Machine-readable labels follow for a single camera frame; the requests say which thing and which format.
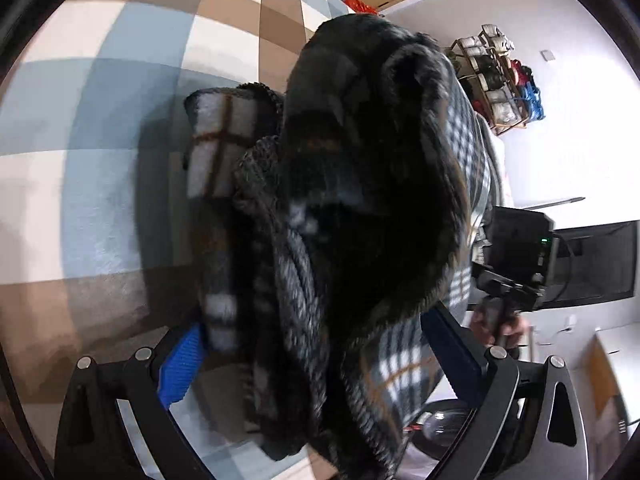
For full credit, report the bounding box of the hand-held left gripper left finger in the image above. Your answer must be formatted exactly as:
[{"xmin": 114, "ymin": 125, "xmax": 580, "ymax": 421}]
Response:
[{"xmin": 54, "ymin": 322, "xmax": 217, "ymax": 480}]

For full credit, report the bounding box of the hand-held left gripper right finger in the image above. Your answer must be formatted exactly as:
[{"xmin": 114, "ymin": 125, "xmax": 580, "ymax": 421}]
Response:
[{"xmin": 422, "ymin": 302, "xmax": 590, "ymax": 480}]

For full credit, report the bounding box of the plaid fleece jacket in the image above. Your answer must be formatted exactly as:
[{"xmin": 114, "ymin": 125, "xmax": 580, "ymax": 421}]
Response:
[{"xmin": 182, "ymin": 14, "xmax": 501, "ymax": 480}]

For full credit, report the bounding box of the person's right hand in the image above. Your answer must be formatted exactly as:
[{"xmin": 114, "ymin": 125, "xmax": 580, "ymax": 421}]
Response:
[{"xmin": 470, "ymin": 296, "xmax": 531, "ymax": 351}]

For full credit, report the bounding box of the metal pole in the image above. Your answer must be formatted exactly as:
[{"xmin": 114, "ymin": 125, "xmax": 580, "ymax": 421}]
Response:
[{"xmin": 515, "ymin": 196, "xmax": 586, "ymax": 211}]

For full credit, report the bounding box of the black television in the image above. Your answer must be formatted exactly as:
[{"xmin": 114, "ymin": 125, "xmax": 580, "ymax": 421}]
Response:
[{"xmin": 550, "ymin": 220, "xmax": 638, "ymax": 311}]

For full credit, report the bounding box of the black round appliance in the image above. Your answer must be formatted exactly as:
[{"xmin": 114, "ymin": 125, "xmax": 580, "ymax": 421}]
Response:
[{"xmin": 415, "ymin": 400, "xmax": 481, "ymax": 461}]

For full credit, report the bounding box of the checkered bed sheet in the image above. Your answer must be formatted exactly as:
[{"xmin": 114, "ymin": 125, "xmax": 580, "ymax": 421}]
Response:
[{"xmin": 0, "ymin": 0, "xmax": 361, "ymax": 480}]

